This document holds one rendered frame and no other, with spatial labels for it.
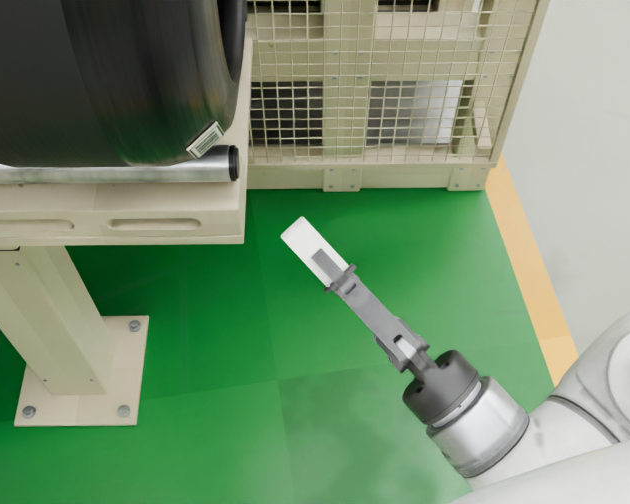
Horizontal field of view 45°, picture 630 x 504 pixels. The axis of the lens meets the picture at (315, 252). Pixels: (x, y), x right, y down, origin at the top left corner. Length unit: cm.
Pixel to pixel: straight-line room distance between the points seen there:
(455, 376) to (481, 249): 124
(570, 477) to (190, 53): 52
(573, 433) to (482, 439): 9
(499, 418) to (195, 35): 44
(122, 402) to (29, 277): 53
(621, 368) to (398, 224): 127
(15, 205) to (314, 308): 99
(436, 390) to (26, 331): 97
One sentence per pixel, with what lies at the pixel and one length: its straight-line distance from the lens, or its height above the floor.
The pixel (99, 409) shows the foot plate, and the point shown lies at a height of 1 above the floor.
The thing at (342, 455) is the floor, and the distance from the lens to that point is 170.
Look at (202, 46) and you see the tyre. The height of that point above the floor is 118.
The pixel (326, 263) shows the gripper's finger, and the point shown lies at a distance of 74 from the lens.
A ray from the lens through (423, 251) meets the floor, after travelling 194.
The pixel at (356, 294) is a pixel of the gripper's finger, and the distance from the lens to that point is 72.
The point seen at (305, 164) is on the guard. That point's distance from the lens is 167.
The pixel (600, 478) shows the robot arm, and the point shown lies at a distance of 21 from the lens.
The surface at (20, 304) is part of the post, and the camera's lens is 144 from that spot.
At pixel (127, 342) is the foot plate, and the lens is 184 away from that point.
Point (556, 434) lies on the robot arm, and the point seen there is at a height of 92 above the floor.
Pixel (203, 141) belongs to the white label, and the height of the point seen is 105.
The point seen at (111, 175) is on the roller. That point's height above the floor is 91.
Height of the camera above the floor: 163
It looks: 58 degrees down
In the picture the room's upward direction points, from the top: straight up
